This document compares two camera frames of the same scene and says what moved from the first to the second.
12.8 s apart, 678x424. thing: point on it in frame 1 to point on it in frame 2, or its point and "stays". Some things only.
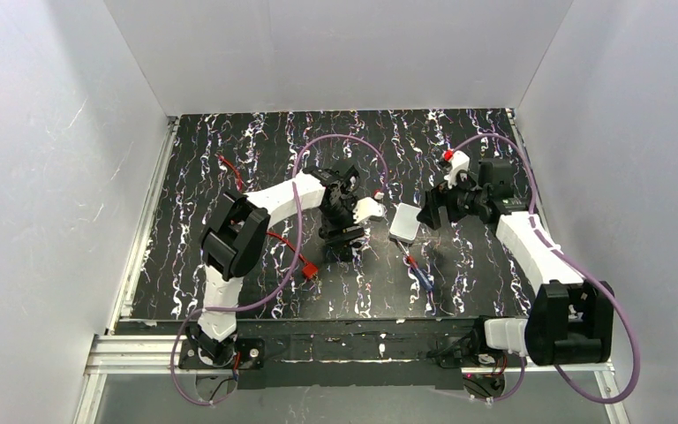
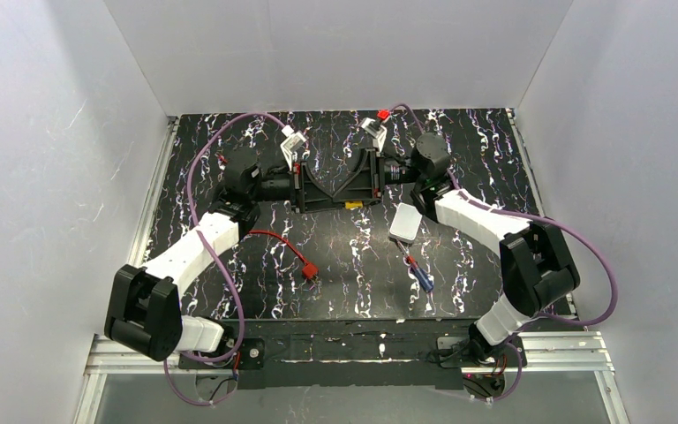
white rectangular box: x=405 y=224 stays
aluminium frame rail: x=126 y=353 stays
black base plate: x=345 y=354 stays
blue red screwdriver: x=417 y=269 stays
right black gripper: x=440 y=199 to x=374 y=177
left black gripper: x=342 y=235 to x=300 y=186
